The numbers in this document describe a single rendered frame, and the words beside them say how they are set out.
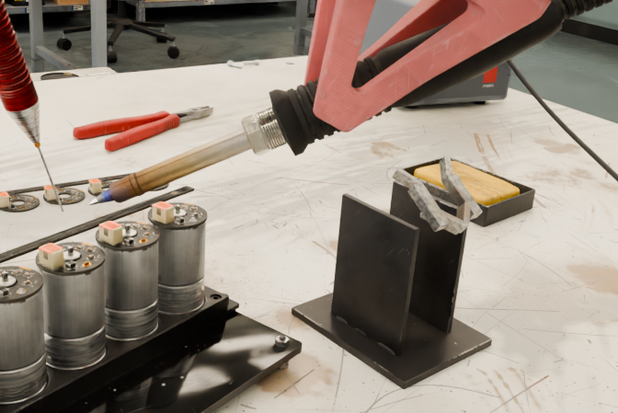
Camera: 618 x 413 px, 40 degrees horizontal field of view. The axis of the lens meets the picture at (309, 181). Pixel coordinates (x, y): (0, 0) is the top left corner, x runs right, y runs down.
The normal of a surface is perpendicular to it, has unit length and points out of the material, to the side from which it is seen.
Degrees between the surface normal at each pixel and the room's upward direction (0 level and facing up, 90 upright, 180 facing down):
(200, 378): 0
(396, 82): 99
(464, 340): 0
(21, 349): 90
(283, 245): 0
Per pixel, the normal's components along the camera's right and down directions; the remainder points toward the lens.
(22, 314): 0.72, 0.30
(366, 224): -0.75, 0.18
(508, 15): -0.05, 0.64
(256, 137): 0.15, 0.39
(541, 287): 0.07, -0.93
